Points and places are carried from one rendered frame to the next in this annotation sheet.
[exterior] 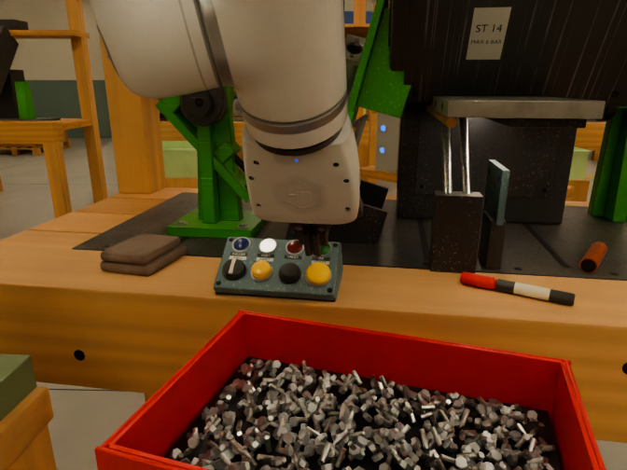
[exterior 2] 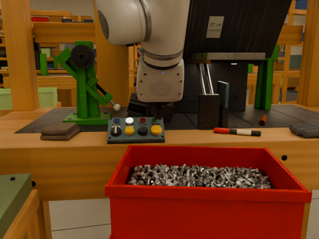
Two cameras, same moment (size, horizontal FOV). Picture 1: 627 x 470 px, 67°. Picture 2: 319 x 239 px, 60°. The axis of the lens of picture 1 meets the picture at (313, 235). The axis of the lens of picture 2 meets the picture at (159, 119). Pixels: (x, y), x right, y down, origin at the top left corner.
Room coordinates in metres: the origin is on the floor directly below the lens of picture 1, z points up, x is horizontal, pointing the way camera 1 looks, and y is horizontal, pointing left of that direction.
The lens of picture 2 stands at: (-0.16, 0.16, 1.12)
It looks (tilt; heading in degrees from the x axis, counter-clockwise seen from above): 13 degrees down; 346
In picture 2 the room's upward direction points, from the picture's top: straight up
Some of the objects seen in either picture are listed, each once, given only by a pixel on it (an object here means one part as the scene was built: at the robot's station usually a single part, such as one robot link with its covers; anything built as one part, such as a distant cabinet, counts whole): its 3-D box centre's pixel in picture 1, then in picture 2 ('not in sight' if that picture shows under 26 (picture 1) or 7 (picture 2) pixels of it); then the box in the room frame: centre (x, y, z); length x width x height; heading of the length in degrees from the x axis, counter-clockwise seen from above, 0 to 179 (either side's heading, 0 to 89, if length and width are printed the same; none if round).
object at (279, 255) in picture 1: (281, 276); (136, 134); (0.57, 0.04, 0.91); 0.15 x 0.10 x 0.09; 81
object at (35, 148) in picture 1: (31, 138); not in sight; (8.74, 5.10, 0.22); 1.20 x 0.81 x 0.44; 1
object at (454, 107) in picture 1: (488, 106); (215, 58); (0.72, -0.26, 1.11); 0.39 x 0.16 x 0.03; 171
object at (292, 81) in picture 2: not in sight; (290, 78); (8.47, -6.90, 0.37); 1.20 x 0.81 x 0.74; 90
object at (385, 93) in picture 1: (384, 68); not in sight; (0.78, -0.11, 1.17); 0.13 x 0.12 x 0.20; 81
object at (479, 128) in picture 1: (478, 125); (205, 68); (0.95, -0.32, 1.07); 0.30 x 0.18 x 0.34; 81
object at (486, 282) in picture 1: (514, 287); (237, 132); (0.54, -0.25, 0.91); 0.13 x 0.02 x 0.02; 58
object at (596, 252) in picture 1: (593, 256); (262, 120); (0.64, -0.40, 0.91); 0.09 x 0.02 x 0.02; 142
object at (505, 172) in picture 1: (493, 213); (221, 103); (0.66, -0.26, 0.97); 0.10 x 0.02 x 0.14; 171
